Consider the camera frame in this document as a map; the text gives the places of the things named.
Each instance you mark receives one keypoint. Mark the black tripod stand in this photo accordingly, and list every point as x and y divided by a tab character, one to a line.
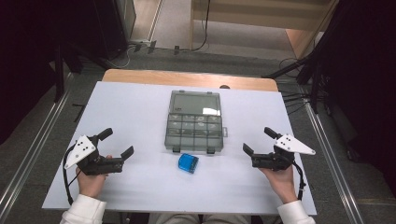
306	67

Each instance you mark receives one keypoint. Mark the clear grey compartment box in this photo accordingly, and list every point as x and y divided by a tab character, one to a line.
194	124

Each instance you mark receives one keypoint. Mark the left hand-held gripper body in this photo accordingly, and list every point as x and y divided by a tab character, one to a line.
93	165

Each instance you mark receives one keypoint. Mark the small dark round knob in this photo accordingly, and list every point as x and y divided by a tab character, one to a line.
224	86

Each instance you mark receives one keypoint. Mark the metal floor rail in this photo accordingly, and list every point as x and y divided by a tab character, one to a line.
330	155
37	137

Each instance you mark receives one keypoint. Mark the person's left hand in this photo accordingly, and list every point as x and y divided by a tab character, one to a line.
90	184

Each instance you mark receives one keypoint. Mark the person's right hand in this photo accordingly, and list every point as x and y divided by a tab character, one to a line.
282	183

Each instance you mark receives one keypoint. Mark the dark cabinet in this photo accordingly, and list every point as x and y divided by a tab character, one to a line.
109	25

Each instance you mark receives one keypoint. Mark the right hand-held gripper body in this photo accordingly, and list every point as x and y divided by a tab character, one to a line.
278	158

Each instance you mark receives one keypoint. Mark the wooden table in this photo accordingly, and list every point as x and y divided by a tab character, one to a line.
186	78

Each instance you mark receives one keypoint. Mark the small black bent rod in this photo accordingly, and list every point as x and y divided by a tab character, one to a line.
79	110

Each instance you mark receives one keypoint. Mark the small blue plastic box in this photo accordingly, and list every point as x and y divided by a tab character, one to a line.
188	163

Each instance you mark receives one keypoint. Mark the light wooden furniture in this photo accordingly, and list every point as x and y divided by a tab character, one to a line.
258	15

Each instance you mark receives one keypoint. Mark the white table board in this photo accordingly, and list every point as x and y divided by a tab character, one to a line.
146	186

